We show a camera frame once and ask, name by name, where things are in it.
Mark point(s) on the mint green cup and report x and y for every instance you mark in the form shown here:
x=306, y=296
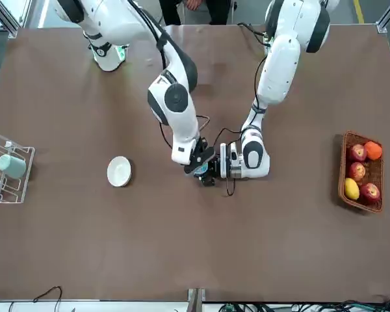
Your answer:
x=11, y=166

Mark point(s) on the metal table bracket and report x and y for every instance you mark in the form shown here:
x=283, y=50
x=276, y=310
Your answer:
x=196, y=299

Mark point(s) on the white bowl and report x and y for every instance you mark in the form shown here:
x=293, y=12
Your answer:
x=118, y=170

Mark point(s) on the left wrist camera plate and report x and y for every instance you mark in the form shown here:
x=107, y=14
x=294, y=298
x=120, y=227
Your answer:
x=224, y=161

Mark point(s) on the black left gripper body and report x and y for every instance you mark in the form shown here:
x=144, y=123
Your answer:
x=215, y=167

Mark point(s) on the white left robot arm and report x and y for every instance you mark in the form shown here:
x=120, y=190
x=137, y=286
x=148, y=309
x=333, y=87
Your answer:
x=279, y=71

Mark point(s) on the person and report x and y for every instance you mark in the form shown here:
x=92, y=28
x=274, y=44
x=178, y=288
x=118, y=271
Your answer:
x=214, y=13

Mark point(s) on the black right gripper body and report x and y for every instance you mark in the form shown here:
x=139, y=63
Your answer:
x=201, y=156

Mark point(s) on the yellow lemon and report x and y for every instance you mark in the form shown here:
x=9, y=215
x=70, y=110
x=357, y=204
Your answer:
x=351, y=188

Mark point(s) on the brown wicker basket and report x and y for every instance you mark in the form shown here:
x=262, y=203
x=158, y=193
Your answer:
x=375, y=172

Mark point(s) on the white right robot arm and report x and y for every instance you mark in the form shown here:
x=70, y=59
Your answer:
x=182, y=130

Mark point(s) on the blue cup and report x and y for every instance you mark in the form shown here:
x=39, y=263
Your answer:
x=203, y=169

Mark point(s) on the orange fruit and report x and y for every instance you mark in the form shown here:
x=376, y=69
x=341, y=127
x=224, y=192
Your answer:
x=373, y=150

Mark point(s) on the red apple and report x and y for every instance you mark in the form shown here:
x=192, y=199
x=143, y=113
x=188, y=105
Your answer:
x=357, y=171
x=370, y=193
x=357, y=152

